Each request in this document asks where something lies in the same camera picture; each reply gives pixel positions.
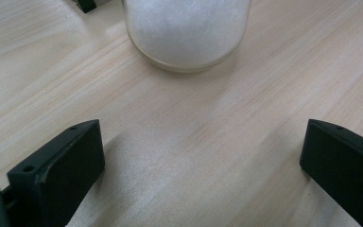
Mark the glass jar of white powder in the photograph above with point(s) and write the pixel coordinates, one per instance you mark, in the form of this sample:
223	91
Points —
186	31

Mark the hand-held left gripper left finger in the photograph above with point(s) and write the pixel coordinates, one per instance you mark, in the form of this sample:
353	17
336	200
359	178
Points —
63	170

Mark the black metal two-tier rack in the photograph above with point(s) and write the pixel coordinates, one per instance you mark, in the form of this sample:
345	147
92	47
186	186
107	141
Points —
86	4

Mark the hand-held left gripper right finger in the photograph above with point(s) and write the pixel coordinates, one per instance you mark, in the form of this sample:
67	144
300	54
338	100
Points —
343	167

